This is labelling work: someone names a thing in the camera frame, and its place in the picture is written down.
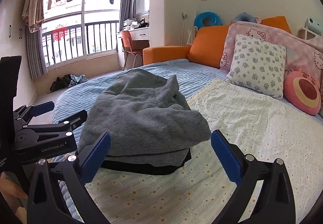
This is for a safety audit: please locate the person's left hand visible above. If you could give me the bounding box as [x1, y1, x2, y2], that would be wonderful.
[0, 172, 28, 199]

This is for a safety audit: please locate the blue neck pillow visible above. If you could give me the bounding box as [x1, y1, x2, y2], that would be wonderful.
[194, 12, 223, 30]

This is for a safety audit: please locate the dark navy folded garment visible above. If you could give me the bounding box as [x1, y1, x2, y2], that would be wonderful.
[101, 148, 192, 175]

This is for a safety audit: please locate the orange chair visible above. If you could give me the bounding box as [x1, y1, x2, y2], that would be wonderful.
[121, 31, 144, 70]

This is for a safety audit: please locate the white desk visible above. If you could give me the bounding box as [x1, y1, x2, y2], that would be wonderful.
[117, 27, 150, 70]

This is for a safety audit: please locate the white small shelf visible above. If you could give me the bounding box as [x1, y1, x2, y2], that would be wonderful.
[297, 27, 318, 40]

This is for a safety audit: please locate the white daisy embroidered cloth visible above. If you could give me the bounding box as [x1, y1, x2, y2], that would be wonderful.
[83, 78, 323, 224]

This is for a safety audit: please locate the grey curtain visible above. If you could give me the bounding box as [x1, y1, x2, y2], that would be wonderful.
[119, 0, 135, 31]

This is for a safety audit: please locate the balcony railing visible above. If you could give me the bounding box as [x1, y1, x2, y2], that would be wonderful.
[42, 20, 119, 67]

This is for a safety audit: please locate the orange sofa bed frame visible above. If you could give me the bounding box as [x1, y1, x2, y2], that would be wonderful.
[144, 16, 292, 69]

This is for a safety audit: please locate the pink bear face cushion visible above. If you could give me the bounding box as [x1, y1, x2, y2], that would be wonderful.
[283, 66, 321, 116]

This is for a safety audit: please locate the grey-blue neck pillow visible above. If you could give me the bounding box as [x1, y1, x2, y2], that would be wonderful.
[234, 12, 257, 23]

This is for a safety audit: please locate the white blue floral pillow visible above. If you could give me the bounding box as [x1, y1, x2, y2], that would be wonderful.
[227, 34, 286, 99]

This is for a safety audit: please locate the dark clothes pile on floor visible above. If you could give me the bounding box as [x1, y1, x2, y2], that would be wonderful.
[50, 74, 88, 92]

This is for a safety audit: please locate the grey zip sweatshirt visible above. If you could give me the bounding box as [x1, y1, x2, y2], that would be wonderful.
[78, 69, 211, 156]

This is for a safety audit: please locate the teal mini projector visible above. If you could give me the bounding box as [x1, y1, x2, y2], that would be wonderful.
[305, 17, 323, 36]

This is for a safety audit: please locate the pink Hello Kitty quilt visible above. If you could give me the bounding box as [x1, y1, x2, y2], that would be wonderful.
[219, 19, 323, 88]

